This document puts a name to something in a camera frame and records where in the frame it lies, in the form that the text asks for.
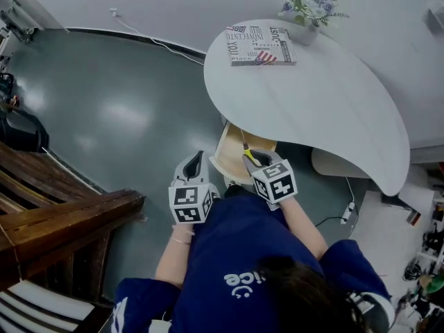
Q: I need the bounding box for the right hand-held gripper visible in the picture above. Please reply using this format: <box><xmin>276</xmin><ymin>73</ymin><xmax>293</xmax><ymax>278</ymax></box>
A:
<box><xmin>241</xmin><ymin>148</ymin><xmax>299</xmax><ymax>212</ymax></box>

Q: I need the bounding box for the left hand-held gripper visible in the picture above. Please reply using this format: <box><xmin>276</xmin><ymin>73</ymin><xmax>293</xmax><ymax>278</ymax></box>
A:
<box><xmin>168</xmin><ymin>150</ymin><xmax>214</xmax><ymax>225</ymax></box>

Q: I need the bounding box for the yellow handled screwdriver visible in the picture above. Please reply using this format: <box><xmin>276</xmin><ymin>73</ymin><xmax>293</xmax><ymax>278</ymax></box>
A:
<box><xmin>239</xmin><ymin>129</ymin><xmax>257</xmax><ymax>166</ymax></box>

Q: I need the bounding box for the white wooden drawer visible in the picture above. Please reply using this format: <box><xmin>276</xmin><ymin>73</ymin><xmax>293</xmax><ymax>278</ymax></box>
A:
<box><xmin>210</xmin><ymin>121</ymin><xmax>278</xmax><ymax>186</ymax></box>

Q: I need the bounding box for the person's right forearm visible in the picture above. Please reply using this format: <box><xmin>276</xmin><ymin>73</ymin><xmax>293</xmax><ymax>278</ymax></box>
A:
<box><xmin>279</xmin><ymin>196</ymin><xmax>329</xmax><ymax>260</ymax></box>

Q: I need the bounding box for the person's left forearm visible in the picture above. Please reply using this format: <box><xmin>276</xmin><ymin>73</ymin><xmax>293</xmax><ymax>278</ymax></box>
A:
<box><xmin>155</xmin><ymin>222</ymin><xmax>196</xmax><ymax>289</ymax></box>

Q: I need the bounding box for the white curved desk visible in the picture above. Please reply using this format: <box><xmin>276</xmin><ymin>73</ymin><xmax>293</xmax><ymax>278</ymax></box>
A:
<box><xmin>203</xmin><ymin>19</ymin><xmax>411</xmax><ymax>197</ymax></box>

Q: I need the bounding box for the navy blue shirt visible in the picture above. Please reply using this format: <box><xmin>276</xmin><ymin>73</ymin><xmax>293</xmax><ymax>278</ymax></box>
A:
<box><xmin>112</xmin><ymin>194</ymin><xmax>396</xmax><ymax>333</ymax></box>

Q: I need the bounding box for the white power strip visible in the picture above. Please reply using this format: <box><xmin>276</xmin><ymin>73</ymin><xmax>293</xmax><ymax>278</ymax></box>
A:
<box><xmin>341</xmin><ymin>201</ymin><xmax>357</xmax><ymax>225</ymax></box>

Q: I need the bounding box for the printed flag pattern book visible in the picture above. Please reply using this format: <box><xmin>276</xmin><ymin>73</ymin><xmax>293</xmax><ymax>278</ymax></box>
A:
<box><xmin>225</xmin><ymin>25</ymin><xmax>298</xmax><ymax>67</ymax></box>

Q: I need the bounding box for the white vase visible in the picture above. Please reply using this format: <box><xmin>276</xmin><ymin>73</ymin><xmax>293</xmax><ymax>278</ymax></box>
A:
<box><xmin>300</xmin><ymin>22</ymin><xmax>319</xmax><ymax>46</ymax></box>

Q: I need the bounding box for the black chair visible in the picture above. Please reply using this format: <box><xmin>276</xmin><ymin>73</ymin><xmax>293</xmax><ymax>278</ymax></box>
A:
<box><xmin>0</xmin><ymin>110</ymin><xmax>50</xmax><ymax>153</ymax></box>

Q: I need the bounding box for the grey metal cart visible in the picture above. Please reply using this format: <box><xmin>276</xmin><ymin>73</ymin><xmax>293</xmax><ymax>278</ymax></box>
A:
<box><xmin>0</xmin><ymin>0</ymin><xmax>36</xmax><ymax>43</ymax></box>

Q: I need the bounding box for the black cable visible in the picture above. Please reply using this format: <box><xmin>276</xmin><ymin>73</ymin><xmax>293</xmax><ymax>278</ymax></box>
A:
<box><xmin>314</xmin><ymin>215</ymin><xmax>348</xmax><ymax>229</ymax></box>

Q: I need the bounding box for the white power cable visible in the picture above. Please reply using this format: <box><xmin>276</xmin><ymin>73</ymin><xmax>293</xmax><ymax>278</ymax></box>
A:
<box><xmin>109</xmin><ymin>8</ymin><xmax>355</xmax><ymax>204</ymax></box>

